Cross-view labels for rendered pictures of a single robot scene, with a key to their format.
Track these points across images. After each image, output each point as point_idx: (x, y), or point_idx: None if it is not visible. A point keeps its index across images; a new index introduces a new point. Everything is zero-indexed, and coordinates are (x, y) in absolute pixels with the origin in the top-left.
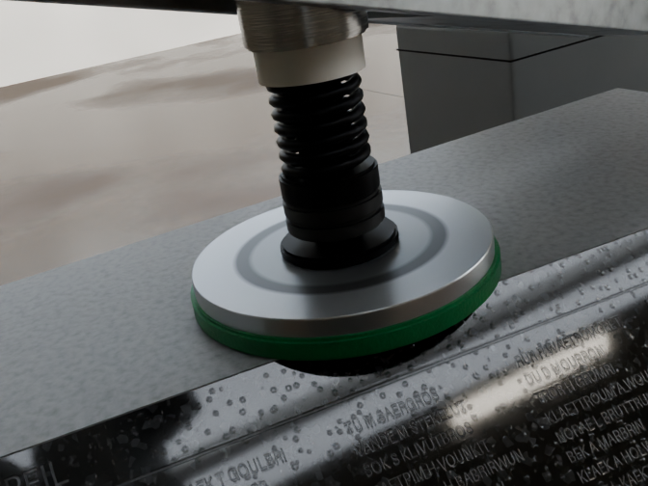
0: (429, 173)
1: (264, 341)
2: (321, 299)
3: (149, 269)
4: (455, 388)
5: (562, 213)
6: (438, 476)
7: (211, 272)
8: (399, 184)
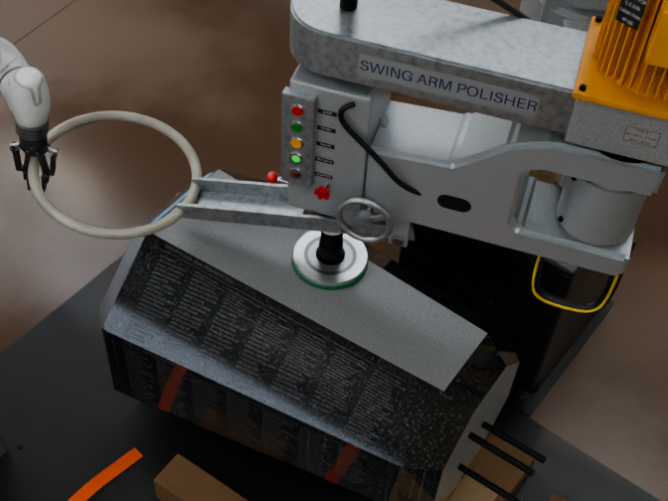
0: (252, 264)
1: (368, 257)
2: (357, 248)
3: (337, 308)
4: None
5: (283, 228)
6: None
7: (351, 273)
8: (263, 269)
